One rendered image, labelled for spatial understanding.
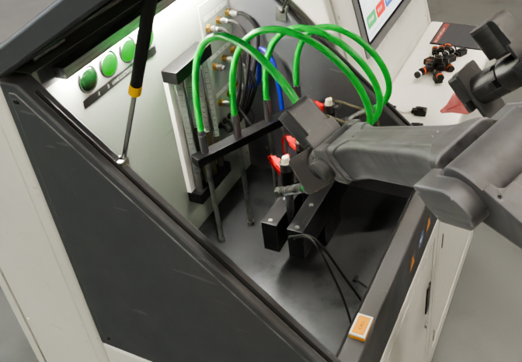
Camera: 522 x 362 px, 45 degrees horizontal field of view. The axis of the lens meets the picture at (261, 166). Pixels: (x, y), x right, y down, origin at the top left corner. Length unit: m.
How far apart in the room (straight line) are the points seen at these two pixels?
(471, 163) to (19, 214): 0.99
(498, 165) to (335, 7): 1.11
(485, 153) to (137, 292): 0.87
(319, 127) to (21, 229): 0.69
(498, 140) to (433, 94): 1.31
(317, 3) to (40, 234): 0.79
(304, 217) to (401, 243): 0.21
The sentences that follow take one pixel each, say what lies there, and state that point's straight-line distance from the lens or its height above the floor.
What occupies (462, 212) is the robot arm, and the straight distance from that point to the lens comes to 0.49.
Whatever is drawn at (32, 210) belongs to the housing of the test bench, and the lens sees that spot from 1.27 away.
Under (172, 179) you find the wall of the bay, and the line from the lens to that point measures 1.46.
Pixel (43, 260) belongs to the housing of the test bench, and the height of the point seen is 1.02.
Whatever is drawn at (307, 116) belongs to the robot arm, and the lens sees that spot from 0.90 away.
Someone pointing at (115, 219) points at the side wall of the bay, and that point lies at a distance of 1.11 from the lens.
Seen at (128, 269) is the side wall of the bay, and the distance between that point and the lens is 1.19.
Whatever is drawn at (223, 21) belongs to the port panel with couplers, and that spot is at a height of 1.30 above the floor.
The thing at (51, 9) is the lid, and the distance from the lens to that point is 0.89.
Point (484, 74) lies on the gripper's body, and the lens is 1.16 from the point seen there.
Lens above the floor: 1.89
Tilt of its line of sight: 36 degrees down
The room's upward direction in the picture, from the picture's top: 7 degrees counter-clockwise
